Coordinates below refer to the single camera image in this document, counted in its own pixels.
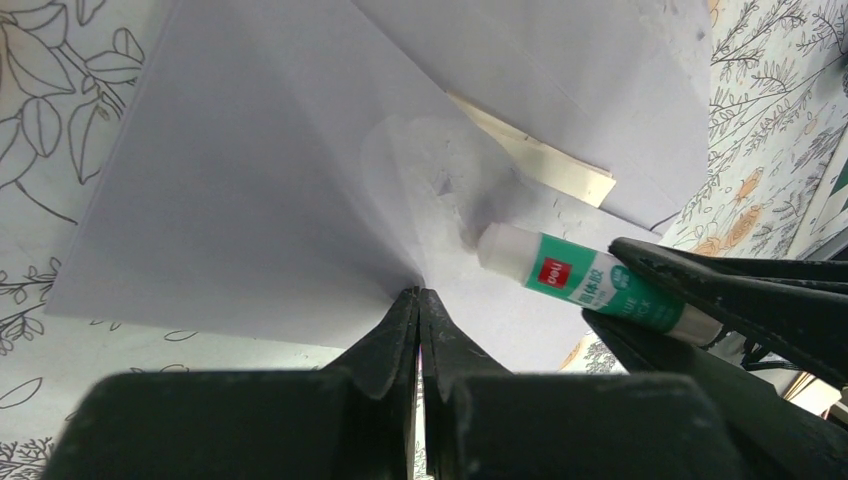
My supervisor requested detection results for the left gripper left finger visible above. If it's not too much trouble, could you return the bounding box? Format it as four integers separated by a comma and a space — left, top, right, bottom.
44, 288, 419, 479

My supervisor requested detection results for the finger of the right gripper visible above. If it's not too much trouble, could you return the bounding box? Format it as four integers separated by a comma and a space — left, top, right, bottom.
608, 237, 847, 388
582, 310, 847, 479

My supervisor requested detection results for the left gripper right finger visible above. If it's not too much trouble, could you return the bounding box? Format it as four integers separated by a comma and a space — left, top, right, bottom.
419, 289, 746, 479

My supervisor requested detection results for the small green white bottle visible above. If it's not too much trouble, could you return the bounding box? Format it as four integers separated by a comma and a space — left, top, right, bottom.
477, 223, 722, 346

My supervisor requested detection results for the green white chessboard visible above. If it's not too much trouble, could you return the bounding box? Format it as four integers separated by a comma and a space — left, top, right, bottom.
787, 132, 847, 259

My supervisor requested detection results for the floral table mat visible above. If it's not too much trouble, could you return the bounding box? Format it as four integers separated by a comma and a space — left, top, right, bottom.
1, 1, 847, 479

